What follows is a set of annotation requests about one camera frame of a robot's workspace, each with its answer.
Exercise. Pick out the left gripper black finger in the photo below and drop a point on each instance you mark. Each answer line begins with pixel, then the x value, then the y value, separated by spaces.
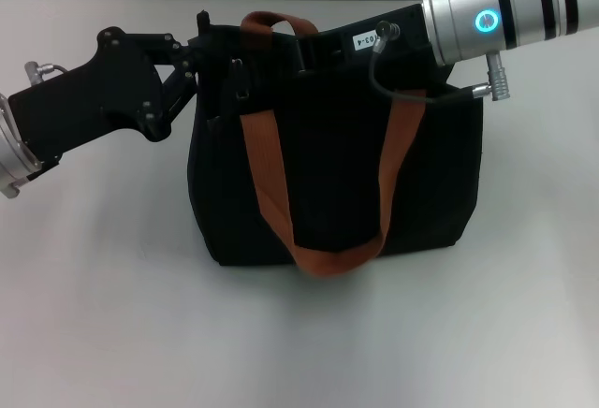
pixel 159 45
pixel 175 90

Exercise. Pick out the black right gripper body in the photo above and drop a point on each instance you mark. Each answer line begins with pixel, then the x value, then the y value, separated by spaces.
pixel 398 48

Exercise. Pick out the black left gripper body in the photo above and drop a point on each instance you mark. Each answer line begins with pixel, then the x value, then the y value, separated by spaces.
pixel 84 104

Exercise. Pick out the silver metal zipper pull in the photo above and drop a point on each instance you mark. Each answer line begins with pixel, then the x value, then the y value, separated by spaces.
pixel 239 80

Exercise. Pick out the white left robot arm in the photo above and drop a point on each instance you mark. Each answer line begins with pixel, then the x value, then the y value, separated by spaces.
pixel 11 155

